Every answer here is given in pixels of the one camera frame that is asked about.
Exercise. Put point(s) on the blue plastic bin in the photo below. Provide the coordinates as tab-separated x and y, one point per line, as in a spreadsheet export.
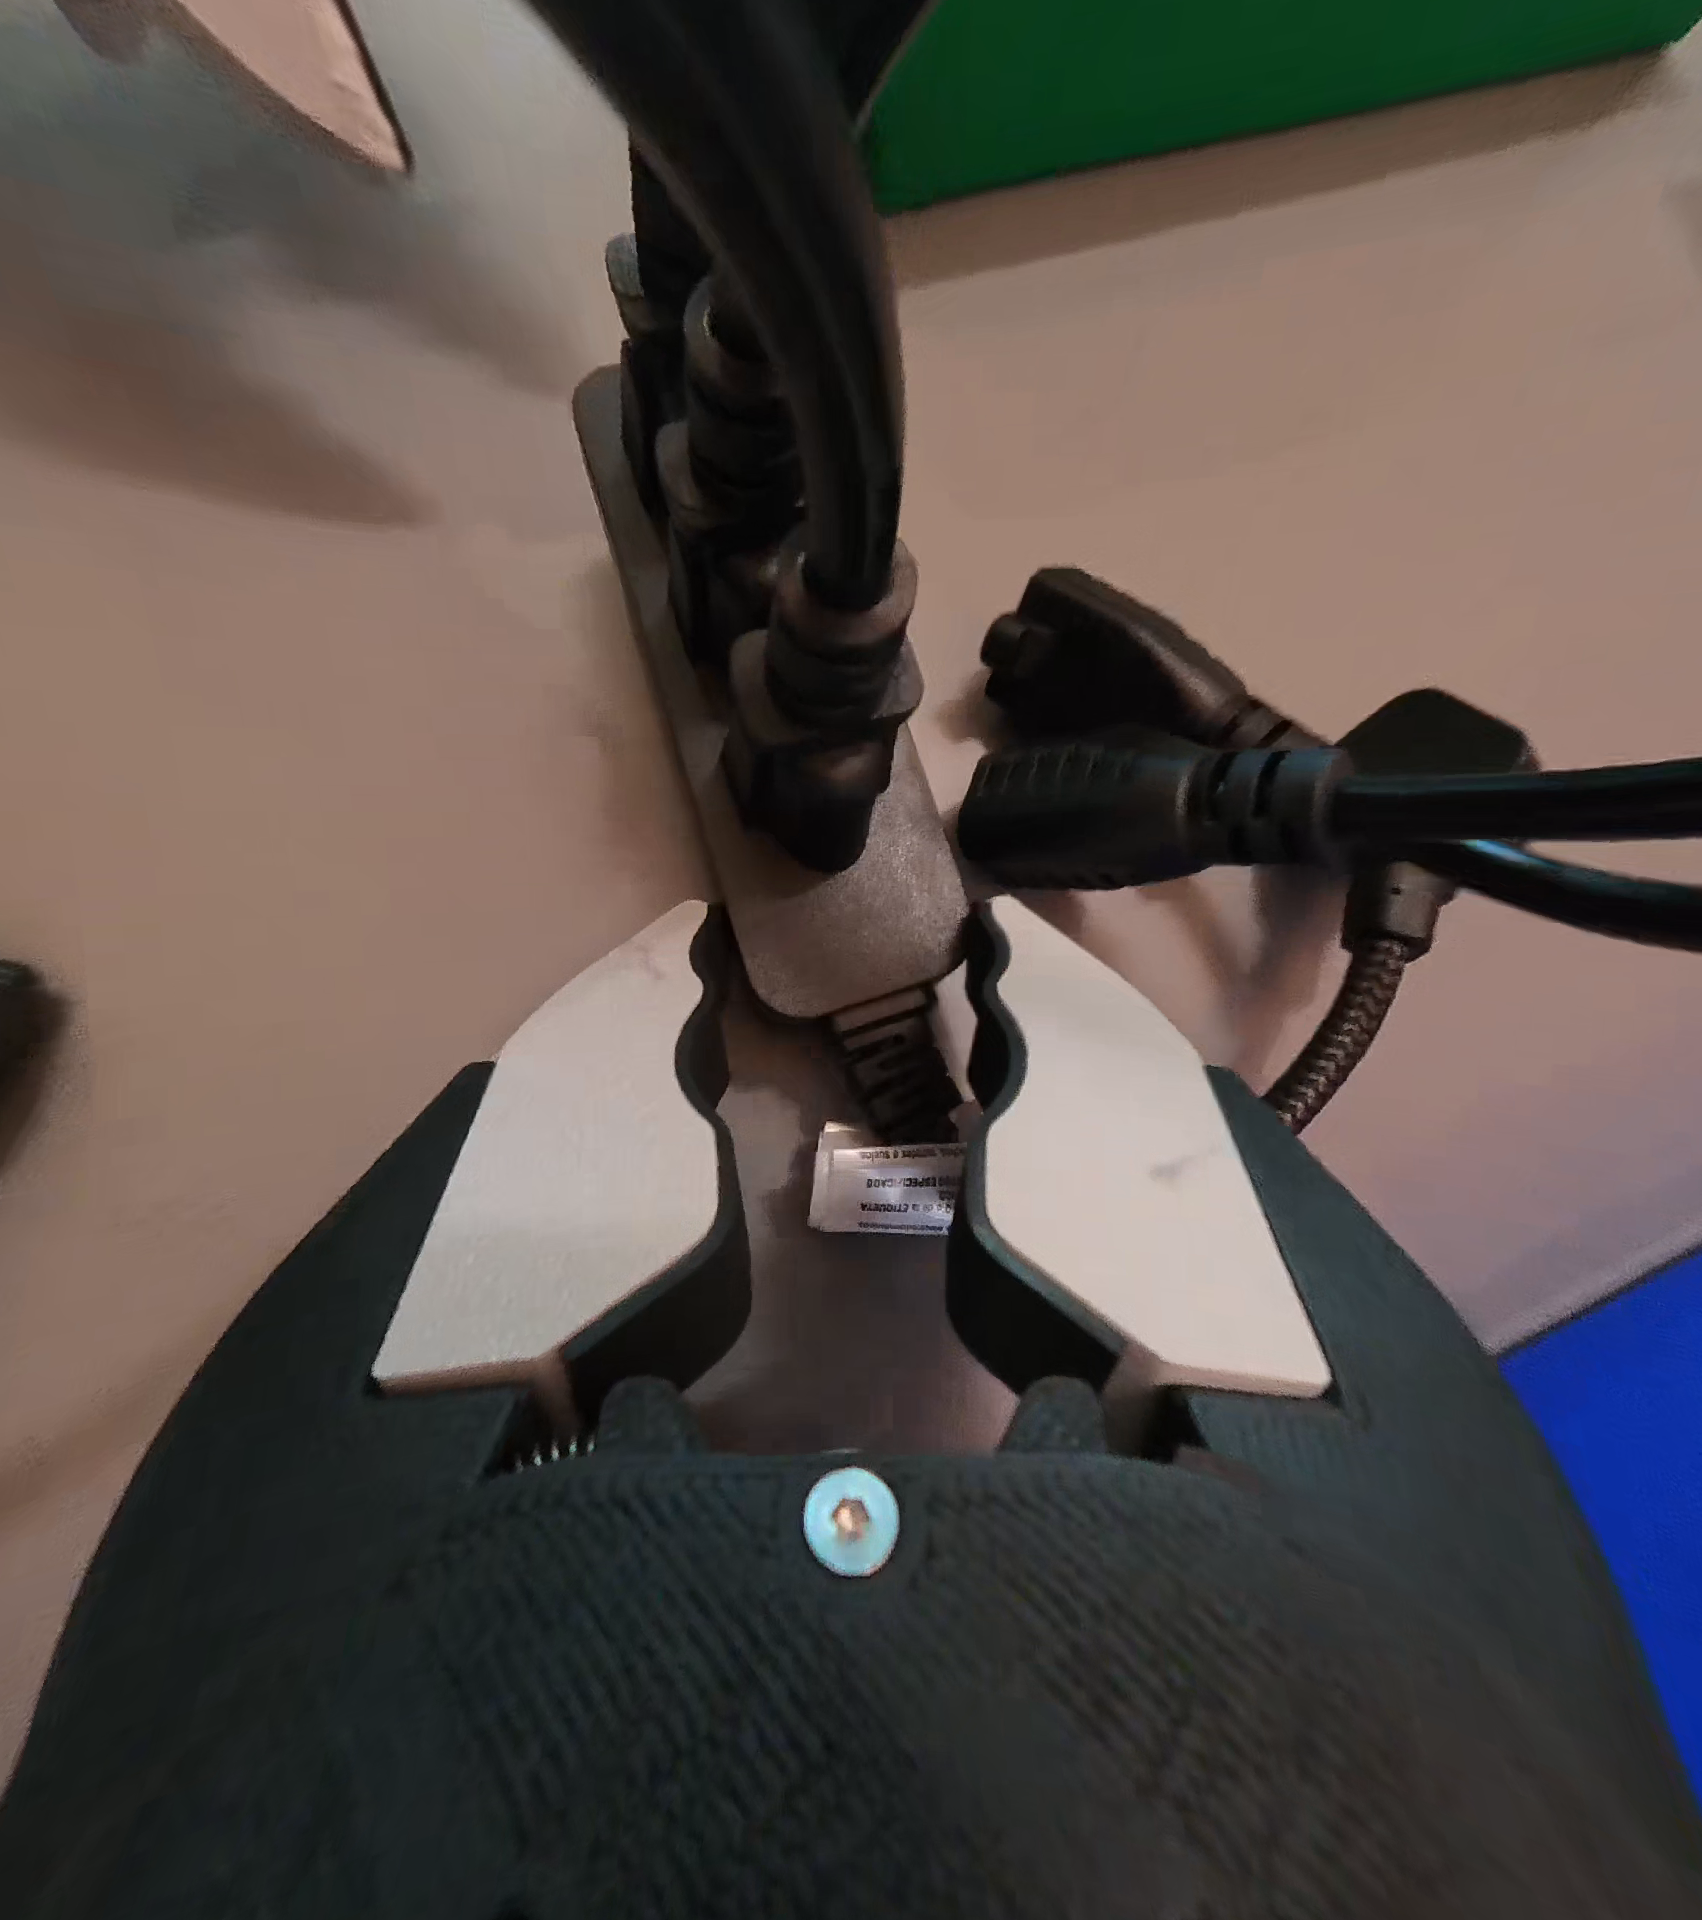
1690	1574

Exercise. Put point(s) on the green plastic bin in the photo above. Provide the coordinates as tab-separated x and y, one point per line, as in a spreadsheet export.
1240	90

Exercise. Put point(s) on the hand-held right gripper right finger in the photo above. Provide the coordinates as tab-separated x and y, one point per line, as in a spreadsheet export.
1166	1200

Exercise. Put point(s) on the grey power strip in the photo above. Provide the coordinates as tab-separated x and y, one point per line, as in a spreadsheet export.
850	931

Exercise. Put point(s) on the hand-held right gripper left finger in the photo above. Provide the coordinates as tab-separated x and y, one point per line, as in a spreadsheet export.
567	1170

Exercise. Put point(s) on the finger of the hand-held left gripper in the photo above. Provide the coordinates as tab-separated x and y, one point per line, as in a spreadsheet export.
311	61

